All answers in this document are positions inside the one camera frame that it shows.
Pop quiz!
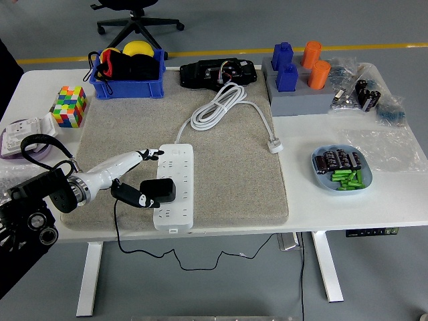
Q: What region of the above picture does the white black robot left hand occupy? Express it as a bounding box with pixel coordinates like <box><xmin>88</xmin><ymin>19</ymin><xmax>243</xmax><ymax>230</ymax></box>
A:
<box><xmin>80</xmin><ymin>148</ymin><xmax>165</xmax><ymax>209</ymax></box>

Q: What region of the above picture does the thin black adapter cord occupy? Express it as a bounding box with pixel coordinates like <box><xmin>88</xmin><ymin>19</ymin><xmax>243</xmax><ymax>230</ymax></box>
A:
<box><xmin>112</xmin><ymin>199</ymin><xmax>274</xmax><ymax>271</ymax></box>

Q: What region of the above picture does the black plug adapter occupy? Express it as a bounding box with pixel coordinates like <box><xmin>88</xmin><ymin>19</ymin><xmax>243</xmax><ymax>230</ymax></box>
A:
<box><xmin>139</xmin><ymin>179</ymin><xmax>177</xmax><ymax>204</ymax></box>

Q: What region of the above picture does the white power strip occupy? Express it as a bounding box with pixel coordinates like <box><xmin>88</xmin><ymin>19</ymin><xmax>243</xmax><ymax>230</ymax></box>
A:
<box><xmin>152</xmin><ymin>143</ymin><xmax>195</xmax><ymax>234</ymax></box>

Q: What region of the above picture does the purple plate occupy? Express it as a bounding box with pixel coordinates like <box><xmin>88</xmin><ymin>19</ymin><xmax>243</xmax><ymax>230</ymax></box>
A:
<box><xmin>0</xmin><ymin>118</ymin><xmax>54</xmax><ymax>165</ymax></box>

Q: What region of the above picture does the colourful puzzle cube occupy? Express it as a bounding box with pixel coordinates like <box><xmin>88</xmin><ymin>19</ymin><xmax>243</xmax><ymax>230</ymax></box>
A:
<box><xmin>52</xmin><ymin>86</ymin><xmax>88</xmax><ymax>128</ymax></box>

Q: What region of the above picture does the clear bubble bag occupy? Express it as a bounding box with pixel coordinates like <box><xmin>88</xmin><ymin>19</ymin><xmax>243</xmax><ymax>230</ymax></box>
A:
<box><xmin>0</xmin><ymin>163</ymin><xmax>41</xmax><ymax>201</ymax></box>

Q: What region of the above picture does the blue plastic bin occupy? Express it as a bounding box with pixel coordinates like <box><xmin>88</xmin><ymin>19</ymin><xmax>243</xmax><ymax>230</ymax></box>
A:
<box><xmin>90</xmin><ymin>49</ymin><xmax>167</xmax><ymax>100</ymax></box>

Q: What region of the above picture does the white table leg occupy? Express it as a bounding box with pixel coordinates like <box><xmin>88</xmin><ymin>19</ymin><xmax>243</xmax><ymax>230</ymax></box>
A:
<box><xmin>311</xmin><ymin>230</ymin><xmax>344</xmax><ymax>304</ymax></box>
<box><xmin>76</xmin><ymin>241</ymin><xmax>104</xmax><ymax>318</ymax></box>

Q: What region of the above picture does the black cloth pouch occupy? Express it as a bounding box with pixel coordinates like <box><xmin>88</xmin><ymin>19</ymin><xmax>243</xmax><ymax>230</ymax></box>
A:
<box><xmin>128</xmin><ymin>55</ymin><xmax>161</xmax><ymax>81</ymax></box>

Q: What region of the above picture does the small yellow ball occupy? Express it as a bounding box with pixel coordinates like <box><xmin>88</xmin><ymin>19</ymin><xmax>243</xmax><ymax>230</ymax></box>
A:
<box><xmin>100</xmin><ymin>47</ymin><xmax>122</xmax><ymax>63</ymax></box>

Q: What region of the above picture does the large yellow ball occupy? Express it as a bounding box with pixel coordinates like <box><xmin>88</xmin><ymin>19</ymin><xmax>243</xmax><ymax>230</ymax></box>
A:
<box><xmin>122</xmin><ymin>40</ymin><xmax>154</xmax><ymax>58</ymax></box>

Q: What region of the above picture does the grey-brown mat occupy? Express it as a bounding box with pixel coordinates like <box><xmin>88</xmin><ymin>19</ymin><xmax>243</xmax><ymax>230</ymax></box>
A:
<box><xmin>60</xmin><ymin>66</ymin><xmax>290</xmax><ymax>231</ymax></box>

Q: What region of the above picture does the black electronic device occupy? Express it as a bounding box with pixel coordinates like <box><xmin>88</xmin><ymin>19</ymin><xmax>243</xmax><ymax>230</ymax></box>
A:
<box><xmin>179</xmin><ymin>57</ymin><xmax>258</xmax><ymax>91</ymax></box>

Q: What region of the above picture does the black office chair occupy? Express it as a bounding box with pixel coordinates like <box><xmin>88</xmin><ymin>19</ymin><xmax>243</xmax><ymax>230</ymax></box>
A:
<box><xmin>90</xmin><ymin>0</ymin><xmax>185</xmax><ymax>51</ymax></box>

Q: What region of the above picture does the metal floor box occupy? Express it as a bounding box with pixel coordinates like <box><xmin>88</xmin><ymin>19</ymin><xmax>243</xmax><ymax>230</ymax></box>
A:
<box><xmin>277</xmin><ymin>233</ymin><xmax>304</xmax><ymax>251</ymax></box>

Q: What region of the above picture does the grey block holder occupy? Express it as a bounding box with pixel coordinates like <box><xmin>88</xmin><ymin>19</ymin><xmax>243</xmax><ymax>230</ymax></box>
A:
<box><xmin>268</xmin><ymin>72</ymin><xmax>336</xmax><ymax>117</ymax></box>
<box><xmin>261</xmin><ymin>55</ymin><xmax>332</xmax><ymax>77</ymax></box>

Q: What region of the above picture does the blue block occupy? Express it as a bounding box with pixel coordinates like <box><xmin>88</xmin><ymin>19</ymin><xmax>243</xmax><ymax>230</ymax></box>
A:
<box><xmin>271</xmin><ymin>41</ymin><xmax>294</xmax><ymax>72</ymax></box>
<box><xmin>276</xmin><ymin>63</ymin><xmax>299</xmax><ymax>94</ymax></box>

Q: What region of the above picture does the light blue tray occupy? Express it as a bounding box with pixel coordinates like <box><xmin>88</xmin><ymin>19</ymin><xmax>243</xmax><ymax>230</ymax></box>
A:
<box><xmin>311</xmin><ymin>144</ymin><xmax>374</xmax><ymax>195</ymax></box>

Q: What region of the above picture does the orange cylinder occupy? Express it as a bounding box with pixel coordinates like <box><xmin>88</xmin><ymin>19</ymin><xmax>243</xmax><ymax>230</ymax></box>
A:
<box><xmin>307</xmin><ymin>60</ymin><xmax>332</xmax><ymax>90</ymax></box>
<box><xmin>300</xmin><ymin>40</ymin><xmax>322</xmax><ymax>69</ymax></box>

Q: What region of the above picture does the bag of silver parts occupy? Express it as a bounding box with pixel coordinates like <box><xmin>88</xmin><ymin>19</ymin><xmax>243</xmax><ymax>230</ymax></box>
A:
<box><xmin>329</xmin><ymin>85</ymin><xmax>364</xmax><ymax>111</ymax></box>

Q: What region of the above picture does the bag of blue components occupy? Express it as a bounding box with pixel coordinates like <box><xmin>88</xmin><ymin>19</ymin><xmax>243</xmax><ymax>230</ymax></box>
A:
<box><xmin>329</xmin><ymin>56</ymin><xmax>358</xmax><ymax>90</ymax></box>

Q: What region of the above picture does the black desk control panel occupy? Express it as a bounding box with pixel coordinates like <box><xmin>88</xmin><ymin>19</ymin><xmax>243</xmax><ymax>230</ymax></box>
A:
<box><xmin>345</xmin><ymin>227</ymin><xmax>399</xmax><ymax>238</ymax></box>

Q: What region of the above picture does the bag of black capacitors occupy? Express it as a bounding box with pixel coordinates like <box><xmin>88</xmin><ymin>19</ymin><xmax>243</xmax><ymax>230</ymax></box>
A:
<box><xmin>354</xmin><ymin>63</ymin><xmax>384</xmax><ymax>113</ymax></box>

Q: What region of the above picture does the empty clear plastic bag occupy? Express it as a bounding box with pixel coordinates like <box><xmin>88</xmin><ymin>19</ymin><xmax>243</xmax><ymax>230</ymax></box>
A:
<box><xmin>337</xmin><ymin>126</ymin><xmax>427</xmax><ymax>173</ymax></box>

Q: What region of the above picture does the bag of blue resistors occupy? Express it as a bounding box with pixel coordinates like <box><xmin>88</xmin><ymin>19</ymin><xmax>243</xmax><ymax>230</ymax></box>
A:
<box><xmin>376</xmin><ymin>95</ymin><xmax>407</xmax><ymax>127</ymax></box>

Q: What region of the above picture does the white wall socket panel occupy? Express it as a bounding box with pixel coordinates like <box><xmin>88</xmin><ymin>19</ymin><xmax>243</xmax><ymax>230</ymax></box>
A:
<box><xmin>1</xmin><ymin>118</ymin><xmax>43</xmax><ymax>158</ymax></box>
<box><xmin>33</xmin><ymin>112</ymin><xmax>58</xmax><ymax>138</ymax></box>

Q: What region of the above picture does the black red drawstring pouch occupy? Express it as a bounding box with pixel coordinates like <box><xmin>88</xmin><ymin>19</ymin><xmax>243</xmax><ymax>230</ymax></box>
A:
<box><xmin>82</xmin><ymin>50</ymin><xmax>134</xmax><ymax>94</ymax></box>

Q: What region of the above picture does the white coiled power cable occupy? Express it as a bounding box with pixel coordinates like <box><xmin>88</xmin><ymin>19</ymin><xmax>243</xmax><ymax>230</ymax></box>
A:
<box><xmin>173</xmin><ymin>83</ymin><xmax>278</xmax><ymax>145</ymax></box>

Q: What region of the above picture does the black floor cable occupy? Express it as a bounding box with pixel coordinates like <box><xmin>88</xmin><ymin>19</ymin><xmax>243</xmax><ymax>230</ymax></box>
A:
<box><xmin>299</xmin><ymin>232</ymin><xmax>306</xmax><ymax>321</ymax></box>

